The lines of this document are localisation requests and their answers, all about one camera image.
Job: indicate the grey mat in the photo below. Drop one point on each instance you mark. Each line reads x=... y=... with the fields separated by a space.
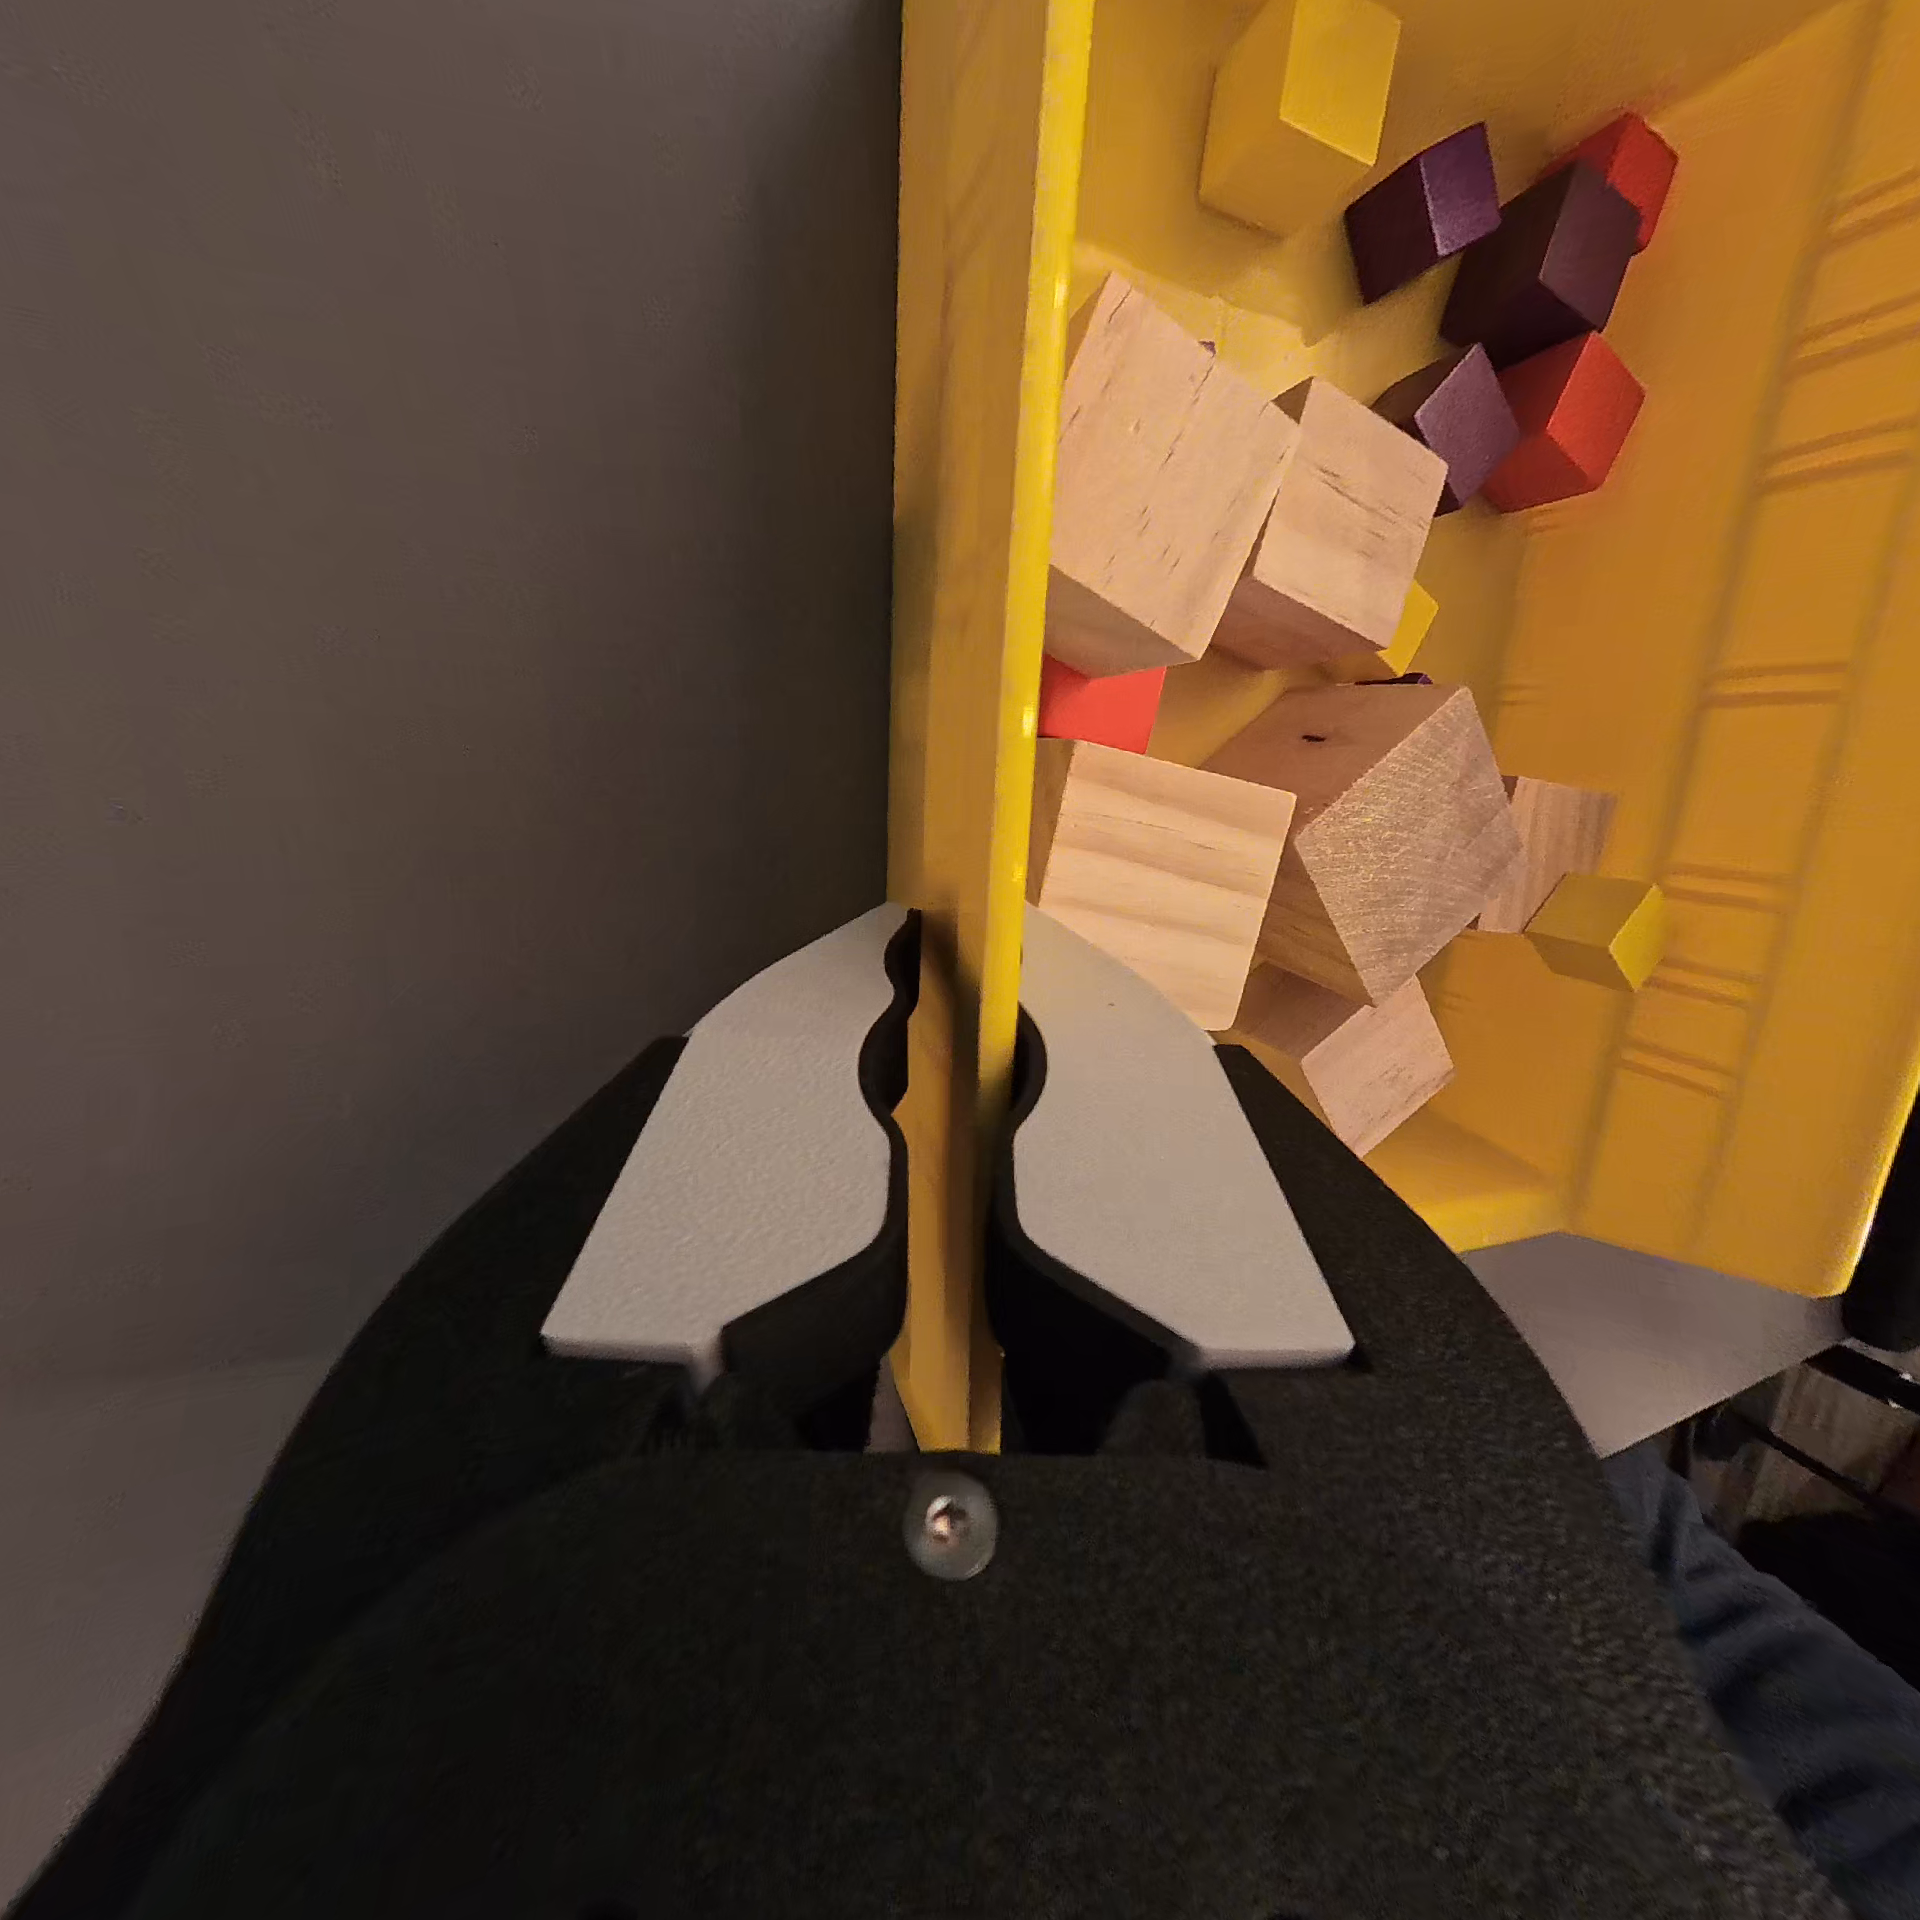
x=451 y=600

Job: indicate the pile of coloured wooden cubes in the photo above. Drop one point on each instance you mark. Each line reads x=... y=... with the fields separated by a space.
x=1156 y=480

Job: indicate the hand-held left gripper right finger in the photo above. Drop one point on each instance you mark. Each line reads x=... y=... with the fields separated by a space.
x=1172 y=1185

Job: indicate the person's jeans leg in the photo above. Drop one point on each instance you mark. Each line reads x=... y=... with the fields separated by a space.
x=1785 y=1695

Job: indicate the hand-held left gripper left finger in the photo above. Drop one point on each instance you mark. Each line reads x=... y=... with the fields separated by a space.
x=720 y=1185

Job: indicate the yellow plastic box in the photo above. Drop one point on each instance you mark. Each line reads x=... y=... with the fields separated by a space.
x=1694 y=751

